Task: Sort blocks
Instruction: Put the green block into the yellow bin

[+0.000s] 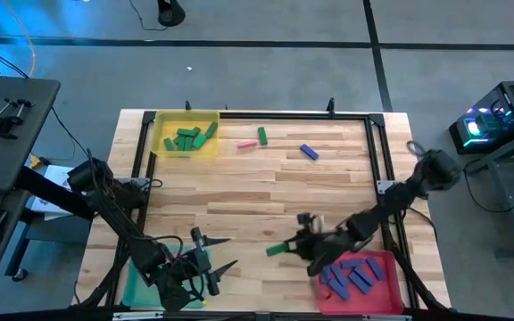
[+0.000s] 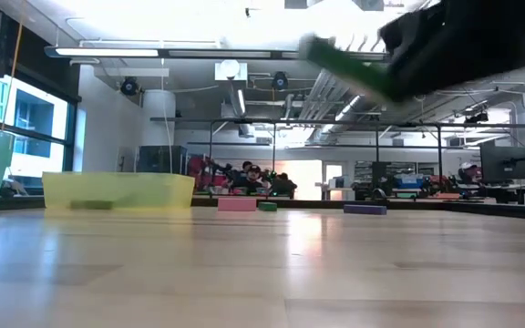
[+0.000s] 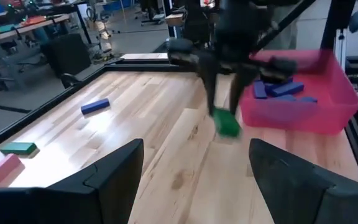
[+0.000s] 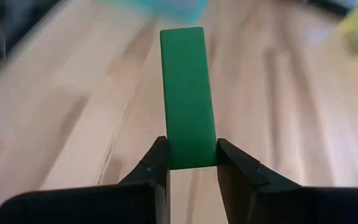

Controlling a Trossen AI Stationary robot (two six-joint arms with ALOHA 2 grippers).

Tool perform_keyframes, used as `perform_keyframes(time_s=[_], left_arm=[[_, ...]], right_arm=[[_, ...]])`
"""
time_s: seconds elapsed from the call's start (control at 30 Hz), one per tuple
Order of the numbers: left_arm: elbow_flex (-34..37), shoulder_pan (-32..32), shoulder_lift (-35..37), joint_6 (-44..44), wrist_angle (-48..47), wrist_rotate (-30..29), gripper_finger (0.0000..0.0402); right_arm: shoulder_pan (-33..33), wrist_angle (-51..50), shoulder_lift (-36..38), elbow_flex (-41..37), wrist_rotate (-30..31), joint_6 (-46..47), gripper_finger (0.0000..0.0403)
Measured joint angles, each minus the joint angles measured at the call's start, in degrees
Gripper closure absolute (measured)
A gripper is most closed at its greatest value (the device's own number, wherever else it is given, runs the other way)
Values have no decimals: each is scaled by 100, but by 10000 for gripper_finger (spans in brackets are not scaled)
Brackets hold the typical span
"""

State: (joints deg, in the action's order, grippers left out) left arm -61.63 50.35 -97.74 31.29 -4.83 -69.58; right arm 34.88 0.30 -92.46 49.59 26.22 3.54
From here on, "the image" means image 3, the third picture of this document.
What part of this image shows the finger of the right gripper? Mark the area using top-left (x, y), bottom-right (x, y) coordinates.
top-left (229, 66), bottom-right (259, 114)
top-left (197, 58), bottom-right (221, 117)

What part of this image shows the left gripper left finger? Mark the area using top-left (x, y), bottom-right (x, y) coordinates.
top-left (0, 138), bottom-right (145, 224)

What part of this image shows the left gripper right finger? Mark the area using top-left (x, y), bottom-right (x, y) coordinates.
top-left (248, 138), bottom-right (358, 224)

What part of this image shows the purple wooden block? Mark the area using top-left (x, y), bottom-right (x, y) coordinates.
top-left (252, 80), bottom-right (269, 100)
top-left (297, 96), bottom-right (319, 105)
top-left (80, 98), bottom-right (111, 116)
top-left (265, 81), bottom-right (305, 98)
top-left (273, 93), bottom-right (298, 102)

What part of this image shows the green wooden block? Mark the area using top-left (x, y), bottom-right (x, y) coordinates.
top-left (0, 141), bottom-right (39, 157)
top-left (212, 106), bottom-right (242, 139)

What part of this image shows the pink plastic bin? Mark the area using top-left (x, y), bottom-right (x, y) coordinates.
top-left (239, 48), bottom-right (358, 136)

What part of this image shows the light wooden table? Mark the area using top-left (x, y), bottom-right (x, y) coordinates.
top-left (119, 52), bottom-right (170, 62)

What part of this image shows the black office chair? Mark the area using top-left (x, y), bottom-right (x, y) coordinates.
top-left (39, 33), bottom-right (92, 90)

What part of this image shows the cluttered background workbench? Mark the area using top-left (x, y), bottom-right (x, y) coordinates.
top-left (0, 14), bottom-right (71, 44)

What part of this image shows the black aluminium table frame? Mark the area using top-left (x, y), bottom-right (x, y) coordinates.
top-left (0, 0), bottom-right (358, 189)

